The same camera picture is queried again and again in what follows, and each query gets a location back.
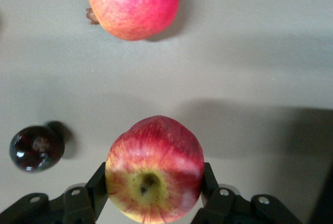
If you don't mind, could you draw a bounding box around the dark red plum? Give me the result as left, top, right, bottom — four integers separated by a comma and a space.
9, 125, 66, 173

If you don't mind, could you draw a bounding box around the red yellow apple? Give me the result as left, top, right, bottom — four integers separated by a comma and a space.
105, 115, 206, 224

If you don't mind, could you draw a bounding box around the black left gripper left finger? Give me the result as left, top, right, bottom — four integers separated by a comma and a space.
63, 162, 107, 224

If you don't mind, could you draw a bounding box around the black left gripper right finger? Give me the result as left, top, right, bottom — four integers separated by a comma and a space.
191, 162, 251, 224

